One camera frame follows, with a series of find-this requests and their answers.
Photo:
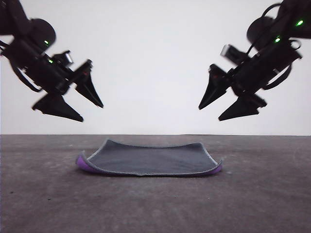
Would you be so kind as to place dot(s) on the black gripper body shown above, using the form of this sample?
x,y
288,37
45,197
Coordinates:
x,y
262,70
41,69

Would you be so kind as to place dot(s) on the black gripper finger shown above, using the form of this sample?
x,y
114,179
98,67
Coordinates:
x,y
90,91
56,108
241,109
214,91

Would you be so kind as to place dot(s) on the purple towel with grey hem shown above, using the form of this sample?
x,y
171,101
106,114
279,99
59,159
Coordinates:
x,y
150,160

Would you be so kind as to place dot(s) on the grey table cloth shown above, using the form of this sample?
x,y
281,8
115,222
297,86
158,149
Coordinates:
x,y
155,206

